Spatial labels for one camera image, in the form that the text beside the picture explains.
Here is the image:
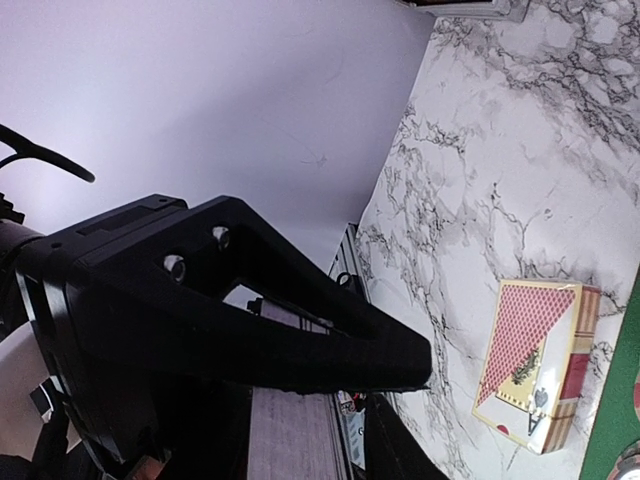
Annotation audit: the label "aluminium poker chip case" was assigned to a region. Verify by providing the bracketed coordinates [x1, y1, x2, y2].
[404, 0, 530, 23]

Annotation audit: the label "pink playing card deck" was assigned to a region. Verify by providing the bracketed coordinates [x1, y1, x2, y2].
[247, 294, 351, 480]

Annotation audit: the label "dark chips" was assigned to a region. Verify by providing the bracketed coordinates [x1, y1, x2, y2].
[615, 448, 640, 480]

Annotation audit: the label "round green poker mat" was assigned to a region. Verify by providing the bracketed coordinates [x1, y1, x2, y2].
[580, 282, 639, 479]

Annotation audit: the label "white red card box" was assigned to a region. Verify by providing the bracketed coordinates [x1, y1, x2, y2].
[472, 280, 601, 455]

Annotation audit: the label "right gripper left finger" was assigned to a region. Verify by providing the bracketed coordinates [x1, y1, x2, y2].
[14, 195, 432, 465]

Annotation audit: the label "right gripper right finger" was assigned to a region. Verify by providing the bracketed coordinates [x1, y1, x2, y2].
[364, 394, 448, 480]

